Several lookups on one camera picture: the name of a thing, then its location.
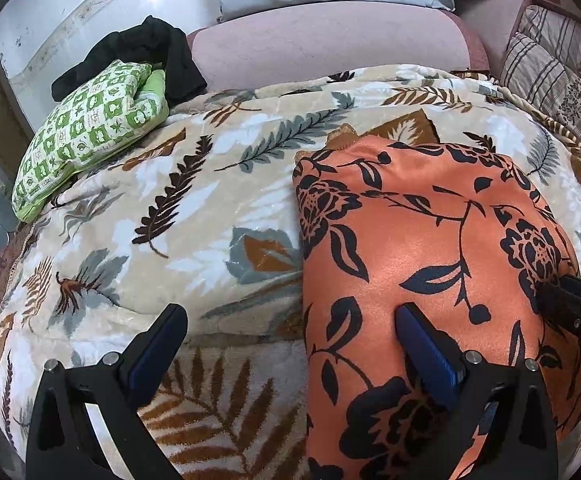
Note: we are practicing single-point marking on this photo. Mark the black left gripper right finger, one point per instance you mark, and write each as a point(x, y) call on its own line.
point(521, 441)

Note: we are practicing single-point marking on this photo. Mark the orange black floral garment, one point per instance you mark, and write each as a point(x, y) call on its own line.
point(461, 233)

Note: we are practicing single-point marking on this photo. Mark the striped beige cushion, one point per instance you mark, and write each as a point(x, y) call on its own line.
point(543, 65)

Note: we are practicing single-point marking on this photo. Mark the beige leaf print blanket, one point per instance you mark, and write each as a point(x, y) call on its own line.
point(203, 213)

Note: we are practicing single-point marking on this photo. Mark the green white patterned pillow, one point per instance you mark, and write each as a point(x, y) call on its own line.
point(97, 120)

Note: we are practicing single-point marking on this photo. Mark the black cloth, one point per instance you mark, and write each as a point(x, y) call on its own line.
point(153, 42)

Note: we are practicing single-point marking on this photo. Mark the pink mattress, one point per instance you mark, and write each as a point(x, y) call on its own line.
point(315, 40)

